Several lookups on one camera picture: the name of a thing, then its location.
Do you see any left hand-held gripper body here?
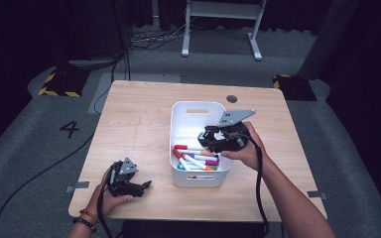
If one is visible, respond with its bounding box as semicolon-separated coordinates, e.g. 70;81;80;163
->
106;156;140;197

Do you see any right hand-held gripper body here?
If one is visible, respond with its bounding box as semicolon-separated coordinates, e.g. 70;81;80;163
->
212;109;257;154

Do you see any salmon capped white marker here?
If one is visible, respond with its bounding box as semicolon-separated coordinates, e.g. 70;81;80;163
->
178;149;215;157

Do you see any purple capped white marker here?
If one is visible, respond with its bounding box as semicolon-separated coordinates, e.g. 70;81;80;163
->
186;152;220;162

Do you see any white plastic bin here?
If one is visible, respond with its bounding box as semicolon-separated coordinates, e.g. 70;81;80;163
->
168;100;234;188

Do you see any orange capped white marker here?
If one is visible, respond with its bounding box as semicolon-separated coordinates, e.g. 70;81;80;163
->
182;153;213;172

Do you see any person's left hand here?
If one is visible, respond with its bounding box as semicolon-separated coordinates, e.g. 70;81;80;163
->
86;166;134;218

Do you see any person's right hand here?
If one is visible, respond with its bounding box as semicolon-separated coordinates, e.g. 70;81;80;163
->
220;121;269;173

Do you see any grey tape piece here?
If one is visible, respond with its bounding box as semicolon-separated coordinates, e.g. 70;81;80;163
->
65;180;90;193
307;190;328;200

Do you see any black yellow striped base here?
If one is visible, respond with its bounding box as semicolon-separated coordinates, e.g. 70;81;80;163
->
272;73;318;102
38;67;92;98

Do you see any person's dark clothing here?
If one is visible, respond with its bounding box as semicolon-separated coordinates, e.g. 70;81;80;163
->
121;219;268;238

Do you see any white metal stand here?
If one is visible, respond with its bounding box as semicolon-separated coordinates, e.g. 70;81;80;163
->
181;0;268;61

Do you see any black upright pole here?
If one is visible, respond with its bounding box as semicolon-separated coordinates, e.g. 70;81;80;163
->
112;0;132;82

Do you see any left hand-held gripper cable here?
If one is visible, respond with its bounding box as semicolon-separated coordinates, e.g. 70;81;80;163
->
95;184;114;238

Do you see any hand-held gripper cable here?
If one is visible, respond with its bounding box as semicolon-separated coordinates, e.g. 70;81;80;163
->
241;132;272;237
95;184;114;238

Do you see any red bracelet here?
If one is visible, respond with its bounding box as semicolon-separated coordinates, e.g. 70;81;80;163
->
78;207;99;223

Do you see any black bead bracelet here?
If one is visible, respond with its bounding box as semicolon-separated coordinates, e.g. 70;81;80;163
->
71;215;97;233

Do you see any right hand-held gripper cable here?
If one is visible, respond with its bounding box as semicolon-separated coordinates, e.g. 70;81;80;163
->
241;132;272;237

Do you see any long black floor cable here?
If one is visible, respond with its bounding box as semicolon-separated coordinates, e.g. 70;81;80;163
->
0;49;130;238

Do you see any bundle of floor cables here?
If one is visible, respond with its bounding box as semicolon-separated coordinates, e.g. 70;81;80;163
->
128;19;192;52

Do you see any grey slanted post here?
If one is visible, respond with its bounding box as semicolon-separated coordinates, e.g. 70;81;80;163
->
299;0;360;80

